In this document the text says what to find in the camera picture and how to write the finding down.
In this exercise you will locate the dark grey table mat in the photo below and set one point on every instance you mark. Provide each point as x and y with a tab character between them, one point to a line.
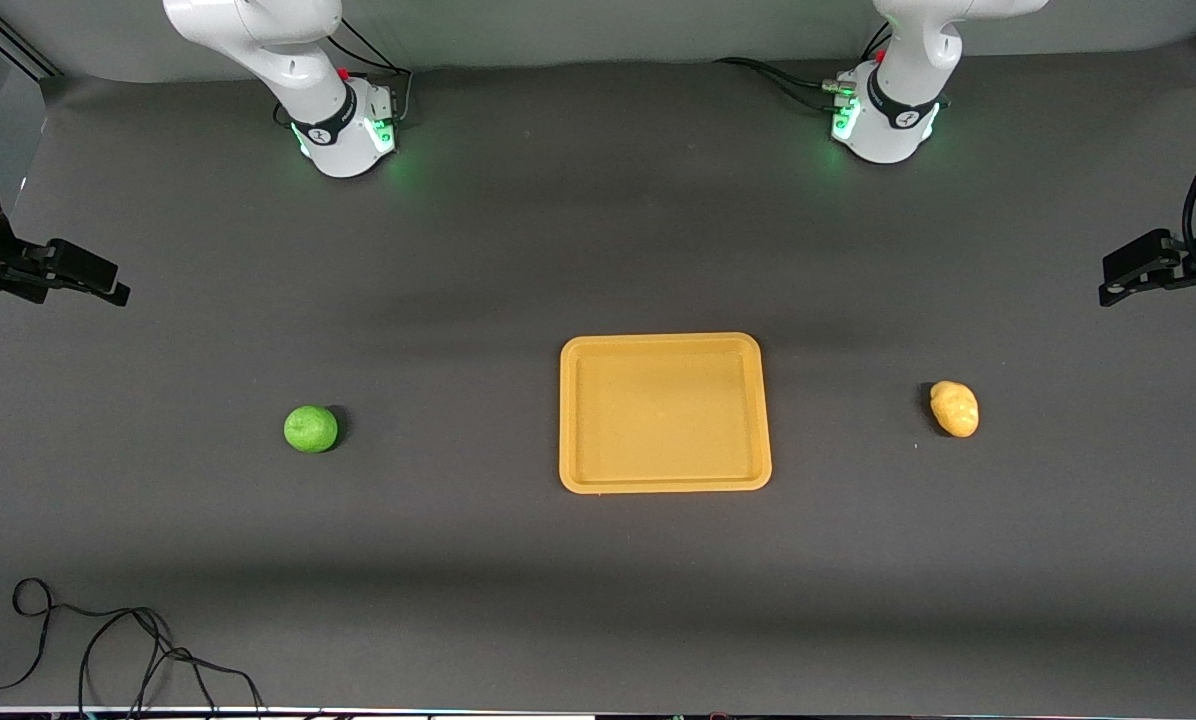
598	250

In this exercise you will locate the aluminium frame profile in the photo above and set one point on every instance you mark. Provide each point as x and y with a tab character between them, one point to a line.
23	50

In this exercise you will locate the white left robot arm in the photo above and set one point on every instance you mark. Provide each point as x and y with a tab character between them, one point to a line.
903	110

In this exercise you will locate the green apple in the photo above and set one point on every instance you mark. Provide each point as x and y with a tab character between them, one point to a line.
310	428

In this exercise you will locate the yellow plastic tray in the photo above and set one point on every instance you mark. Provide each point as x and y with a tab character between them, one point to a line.
663	412

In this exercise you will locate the yellow potato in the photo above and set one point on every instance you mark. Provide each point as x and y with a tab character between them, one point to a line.
955	408

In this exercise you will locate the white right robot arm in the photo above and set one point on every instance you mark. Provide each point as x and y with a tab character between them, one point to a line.
288	60

